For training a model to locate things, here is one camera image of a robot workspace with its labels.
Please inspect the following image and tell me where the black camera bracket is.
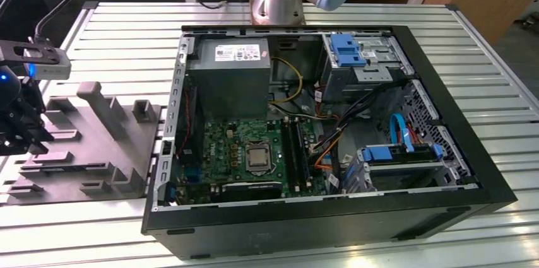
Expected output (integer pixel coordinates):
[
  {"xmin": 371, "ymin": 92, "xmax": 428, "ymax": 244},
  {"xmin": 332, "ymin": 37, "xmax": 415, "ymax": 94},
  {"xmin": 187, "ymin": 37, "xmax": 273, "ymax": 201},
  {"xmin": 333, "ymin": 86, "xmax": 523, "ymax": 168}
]
[{"xmin": 0, "ymin": 39, "xmax": 60, "ymax": 67}]

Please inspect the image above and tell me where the metal drive cage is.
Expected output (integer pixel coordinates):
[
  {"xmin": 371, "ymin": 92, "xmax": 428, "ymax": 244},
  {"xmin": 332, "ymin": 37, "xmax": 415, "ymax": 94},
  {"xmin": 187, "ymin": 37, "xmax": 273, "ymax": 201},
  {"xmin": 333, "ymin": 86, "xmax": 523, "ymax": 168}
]
[{"xmin": 321, "ymin": 33, "xmax": 416, "ymax": 102}]

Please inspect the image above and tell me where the black RAM slot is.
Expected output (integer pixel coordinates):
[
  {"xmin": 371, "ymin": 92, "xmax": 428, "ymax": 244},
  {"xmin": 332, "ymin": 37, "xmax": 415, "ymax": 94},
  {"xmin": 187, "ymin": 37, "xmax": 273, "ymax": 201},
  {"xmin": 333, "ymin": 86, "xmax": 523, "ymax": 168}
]
[{"xmin": 280, "ymin": 117, "xmax": 297, "ymax": 192}]

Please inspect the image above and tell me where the grey parts rack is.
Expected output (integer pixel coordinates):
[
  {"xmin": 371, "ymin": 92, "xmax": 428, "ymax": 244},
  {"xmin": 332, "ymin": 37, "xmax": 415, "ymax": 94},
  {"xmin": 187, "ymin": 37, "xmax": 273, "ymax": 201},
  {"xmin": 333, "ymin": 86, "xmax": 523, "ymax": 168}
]
[{"xmin": 0, "ymin": 81, "xmax": 165, "ymax": 207}]

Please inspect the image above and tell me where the black graphics card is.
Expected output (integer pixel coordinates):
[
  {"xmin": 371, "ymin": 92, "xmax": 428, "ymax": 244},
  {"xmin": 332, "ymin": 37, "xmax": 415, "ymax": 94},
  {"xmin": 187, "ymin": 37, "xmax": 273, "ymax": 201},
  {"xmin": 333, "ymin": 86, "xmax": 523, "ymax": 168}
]
[{"xmin": 220, "ymin": 181, "xmax": 284, "ymax": 202}]

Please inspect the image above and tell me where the grey power supply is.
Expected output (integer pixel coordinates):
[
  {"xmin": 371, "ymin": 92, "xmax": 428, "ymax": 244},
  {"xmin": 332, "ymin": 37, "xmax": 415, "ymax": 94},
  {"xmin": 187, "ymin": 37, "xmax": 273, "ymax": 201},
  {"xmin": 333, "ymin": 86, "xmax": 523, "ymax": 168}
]
[{"xmin": 187, "ymin": 39, "xmax": 271, "ymax": 120}]

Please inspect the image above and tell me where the orange wire bundle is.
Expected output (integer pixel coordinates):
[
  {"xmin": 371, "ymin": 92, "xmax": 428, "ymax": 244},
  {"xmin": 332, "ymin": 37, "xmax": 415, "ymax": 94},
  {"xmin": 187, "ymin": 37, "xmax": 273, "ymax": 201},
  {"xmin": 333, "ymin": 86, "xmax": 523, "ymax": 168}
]
[{"xmin": 313, "ymin": 149, "xmax": 337, "ymax": 171}]

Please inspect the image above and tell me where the CPU socket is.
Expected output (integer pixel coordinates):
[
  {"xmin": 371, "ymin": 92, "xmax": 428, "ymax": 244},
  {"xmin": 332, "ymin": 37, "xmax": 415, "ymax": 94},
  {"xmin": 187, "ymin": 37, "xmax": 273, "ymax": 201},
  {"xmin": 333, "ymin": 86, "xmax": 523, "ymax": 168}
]
[{"xmin": 241, "ymin": 137, "xmax": 277, "ymax": 177}]

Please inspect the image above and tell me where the metal disk bay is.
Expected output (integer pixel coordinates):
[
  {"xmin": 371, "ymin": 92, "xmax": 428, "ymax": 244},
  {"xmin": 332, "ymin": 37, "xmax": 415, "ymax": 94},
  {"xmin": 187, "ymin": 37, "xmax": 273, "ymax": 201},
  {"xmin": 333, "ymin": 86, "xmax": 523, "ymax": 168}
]
[{"xmin": 357, "ymin": 141, "xmax": 479, "ymax": 192}]

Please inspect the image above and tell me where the black wire bundle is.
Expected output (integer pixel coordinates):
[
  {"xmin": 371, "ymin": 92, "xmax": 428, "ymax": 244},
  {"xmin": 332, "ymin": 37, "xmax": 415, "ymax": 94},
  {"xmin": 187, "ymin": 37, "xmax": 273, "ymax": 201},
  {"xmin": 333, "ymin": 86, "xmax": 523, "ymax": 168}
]
[{"xmin": 311, "ymin": 80, "xmax": 415, "ymax": 155}]

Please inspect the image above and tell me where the blue SATA cable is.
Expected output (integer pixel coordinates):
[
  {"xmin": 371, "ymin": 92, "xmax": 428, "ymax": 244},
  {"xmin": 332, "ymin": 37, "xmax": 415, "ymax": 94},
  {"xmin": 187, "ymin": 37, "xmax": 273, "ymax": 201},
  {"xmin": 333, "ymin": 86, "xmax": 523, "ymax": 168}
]
[
  {"xmin": 341, "ymin": 166, "xmax": 357, "ymax": 194},
  {"xmin": 389, "ymin": 112, "xmax": 416, "ymax": 153}
]

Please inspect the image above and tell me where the hard disk in blue carrier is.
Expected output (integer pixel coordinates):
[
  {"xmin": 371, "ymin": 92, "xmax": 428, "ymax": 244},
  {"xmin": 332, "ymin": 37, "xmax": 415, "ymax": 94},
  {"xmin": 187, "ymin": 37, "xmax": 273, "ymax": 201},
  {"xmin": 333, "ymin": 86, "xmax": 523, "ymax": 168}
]
[{"xmin": 360, "ymin": 143, "xmax": 443, "ymax": 165}]

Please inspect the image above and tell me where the black camera cable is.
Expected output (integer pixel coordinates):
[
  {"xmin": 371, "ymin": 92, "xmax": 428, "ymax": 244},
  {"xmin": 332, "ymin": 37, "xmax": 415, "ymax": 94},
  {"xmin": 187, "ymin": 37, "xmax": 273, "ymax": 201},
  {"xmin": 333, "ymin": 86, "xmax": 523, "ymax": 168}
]
[{"xmin": 35, "ymin": 0, "xmax": 95, "ymax": 44}]

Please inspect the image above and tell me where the green motherboard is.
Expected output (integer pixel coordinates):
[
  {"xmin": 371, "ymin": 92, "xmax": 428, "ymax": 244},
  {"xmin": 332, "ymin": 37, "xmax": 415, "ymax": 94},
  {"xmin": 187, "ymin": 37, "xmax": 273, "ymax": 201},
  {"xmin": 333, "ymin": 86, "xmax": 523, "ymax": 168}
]
[{"xmin": 183, "ymin": 118, "xmax": 329, "ymax": 202}]

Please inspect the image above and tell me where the black PC case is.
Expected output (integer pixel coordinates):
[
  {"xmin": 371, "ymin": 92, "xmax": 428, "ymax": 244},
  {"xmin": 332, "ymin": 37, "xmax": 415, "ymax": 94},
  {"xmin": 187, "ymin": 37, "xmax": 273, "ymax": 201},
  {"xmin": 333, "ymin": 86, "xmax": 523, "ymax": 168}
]
[{"xmin": 140, "ymin": 24, "xmax": 518, "ymax": 261}]

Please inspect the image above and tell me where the silver CPU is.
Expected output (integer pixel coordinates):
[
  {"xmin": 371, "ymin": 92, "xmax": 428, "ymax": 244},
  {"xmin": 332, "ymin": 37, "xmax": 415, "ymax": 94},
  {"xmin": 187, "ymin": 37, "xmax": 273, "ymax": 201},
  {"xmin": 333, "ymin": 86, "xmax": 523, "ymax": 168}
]
[{"xmin": 245, "ymin": 147, "xmax": 271, "ymax": 168}]

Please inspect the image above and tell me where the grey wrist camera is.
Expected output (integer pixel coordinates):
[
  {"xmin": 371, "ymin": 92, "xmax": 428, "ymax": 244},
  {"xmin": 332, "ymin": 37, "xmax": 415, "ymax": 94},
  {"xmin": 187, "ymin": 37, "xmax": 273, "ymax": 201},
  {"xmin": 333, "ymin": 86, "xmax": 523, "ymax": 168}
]
[{"xmin": 23, "ymin": 45, "xmax": 73, "ymax": 81}]

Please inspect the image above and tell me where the blue drive latch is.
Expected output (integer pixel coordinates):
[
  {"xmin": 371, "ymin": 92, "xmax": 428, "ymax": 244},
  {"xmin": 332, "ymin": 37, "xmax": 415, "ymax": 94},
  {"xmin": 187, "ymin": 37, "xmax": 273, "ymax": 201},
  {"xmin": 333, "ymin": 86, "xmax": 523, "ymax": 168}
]
[{"xmin": 329, "ymin": 33, "xmax": 364, "ymax": 67}]

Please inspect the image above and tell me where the yellow wire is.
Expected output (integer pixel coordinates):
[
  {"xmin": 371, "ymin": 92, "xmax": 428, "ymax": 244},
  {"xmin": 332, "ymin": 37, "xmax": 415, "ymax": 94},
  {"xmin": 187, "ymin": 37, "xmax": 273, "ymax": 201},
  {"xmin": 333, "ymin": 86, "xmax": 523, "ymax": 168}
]
[{"xmin": 271, "ymin": 56, "xmax": 305, "ymax": 104}]

